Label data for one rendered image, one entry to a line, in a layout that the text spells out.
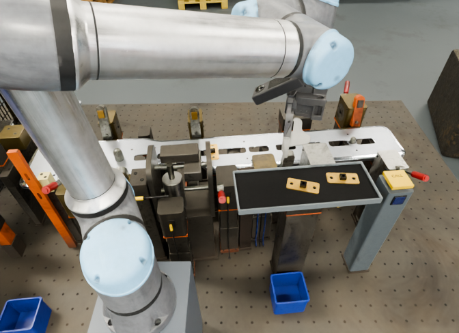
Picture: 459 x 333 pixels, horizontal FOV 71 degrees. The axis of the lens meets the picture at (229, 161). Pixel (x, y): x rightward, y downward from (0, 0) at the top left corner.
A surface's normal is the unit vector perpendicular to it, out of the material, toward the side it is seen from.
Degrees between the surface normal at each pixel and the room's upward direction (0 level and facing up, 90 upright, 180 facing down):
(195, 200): 0
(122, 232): 8
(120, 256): 8
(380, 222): 90
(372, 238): 90
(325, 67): 90
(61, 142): 90
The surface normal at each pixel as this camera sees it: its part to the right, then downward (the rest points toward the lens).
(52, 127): 0.40, 0.63
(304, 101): -0.20, 0.68
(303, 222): 0.10, 0.69
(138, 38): 0.48, 0.17
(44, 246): -0.01, -0.72
